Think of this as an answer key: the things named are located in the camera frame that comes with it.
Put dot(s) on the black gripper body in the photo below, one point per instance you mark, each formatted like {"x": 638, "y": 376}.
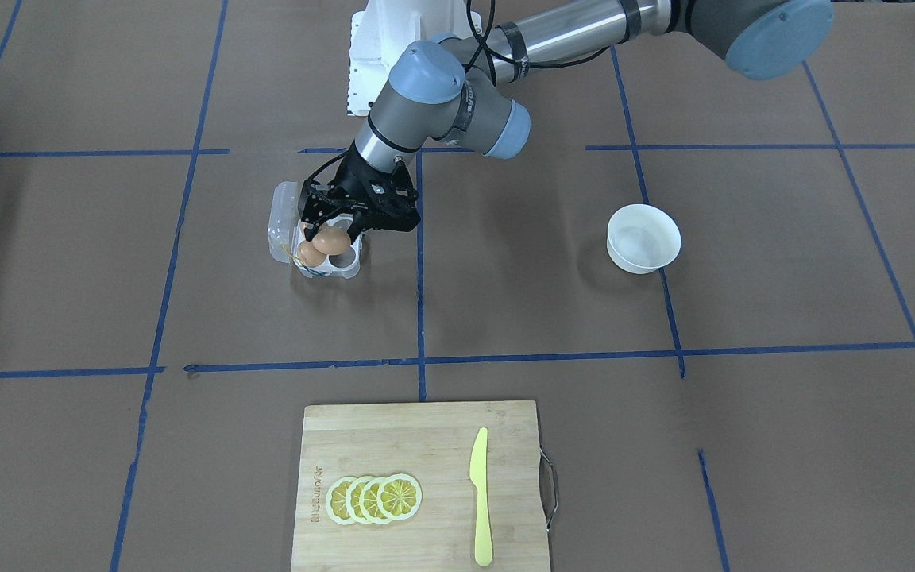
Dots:
{"x": 355, "y": 175}

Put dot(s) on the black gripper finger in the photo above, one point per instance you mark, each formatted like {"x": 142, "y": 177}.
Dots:
{"x": 312, "y": 223}
{"x": 358, "y": 226}

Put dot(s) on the brown egg from bowl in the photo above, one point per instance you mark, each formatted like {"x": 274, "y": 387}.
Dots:
{"x": 332, "y": 240}

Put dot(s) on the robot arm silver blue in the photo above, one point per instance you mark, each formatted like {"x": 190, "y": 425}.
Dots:
{"x": 445, "y": 89}

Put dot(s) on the clear plastic egg box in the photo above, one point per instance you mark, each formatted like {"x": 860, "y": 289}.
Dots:
{"x": 284, "y": 234}

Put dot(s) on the brown egg in box near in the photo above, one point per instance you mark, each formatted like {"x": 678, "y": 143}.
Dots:
{"x": 307, "y": 254}

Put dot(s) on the bamboo cutting board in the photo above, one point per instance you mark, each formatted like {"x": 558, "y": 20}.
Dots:
{"x": 432, "y": 442}

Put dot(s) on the white bowl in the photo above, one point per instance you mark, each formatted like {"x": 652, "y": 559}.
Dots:
{"x": 641, "y": 239}

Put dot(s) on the lemon slice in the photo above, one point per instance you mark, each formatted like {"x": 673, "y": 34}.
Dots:
{"x": 337, "y": 501}
{"x": 399, "y": 496}
{"x": 354, "y": 502}
{"x": 369, "y": 502}

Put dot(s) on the yellow plastic knife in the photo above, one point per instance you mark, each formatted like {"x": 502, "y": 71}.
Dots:
{"x": 478, "y": 475}

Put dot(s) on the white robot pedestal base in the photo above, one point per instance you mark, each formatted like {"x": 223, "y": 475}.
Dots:
{"x": 381, "y": 32}

